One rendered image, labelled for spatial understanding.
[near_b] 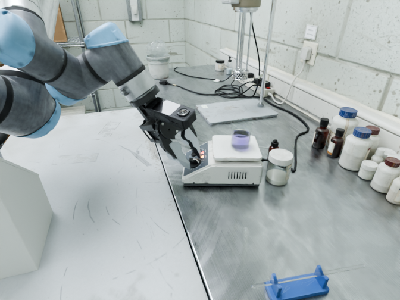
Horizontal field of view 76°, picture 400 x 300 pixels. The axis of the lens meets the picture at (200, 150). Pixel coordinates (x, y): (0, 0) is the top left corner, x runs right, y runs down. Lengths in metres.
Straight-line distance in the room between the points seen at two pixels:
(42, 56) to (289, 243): 0.56
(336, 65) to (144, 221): 0.86
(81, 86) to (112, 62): 0.08
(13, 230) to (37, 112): 0.28
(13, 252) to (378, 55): 1.03
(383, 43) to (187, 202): 0.74
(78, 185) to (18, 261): 0.25
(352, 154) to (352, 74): 0.34
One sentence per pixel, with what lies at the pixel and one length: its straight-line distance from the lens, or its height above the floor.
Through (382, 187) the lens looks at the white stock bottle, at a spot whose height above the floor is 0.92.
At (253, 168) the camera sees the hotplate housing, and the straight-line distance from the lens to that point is 0.64.
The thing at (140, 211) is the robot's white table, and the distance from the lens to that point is 0.62.
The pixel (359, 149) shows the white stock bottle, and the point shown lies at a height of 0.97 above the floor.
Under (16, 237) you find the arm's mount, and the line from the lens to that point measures 0.53.
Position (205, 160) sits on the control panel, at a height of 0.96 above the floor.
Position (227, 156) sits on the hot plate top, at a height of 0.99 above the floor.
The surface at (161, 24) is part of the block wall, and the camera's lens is 3.01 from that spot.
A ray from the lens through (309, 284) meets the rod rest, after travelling 0.51.
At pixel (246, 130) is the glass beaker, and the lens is 0.63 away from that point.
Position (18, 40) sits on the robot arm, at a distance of 0.50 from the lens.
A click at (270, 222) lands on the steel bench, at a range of 0.60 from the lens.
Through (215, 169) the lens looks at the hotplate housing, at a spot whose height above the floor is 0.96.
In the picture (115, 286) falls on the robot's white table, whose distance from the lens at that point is 0.51.
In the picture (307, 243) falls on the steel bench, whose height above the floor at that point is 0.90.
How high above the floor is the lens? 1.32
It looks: 31 degrees down
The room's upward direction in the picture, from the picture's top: straight up
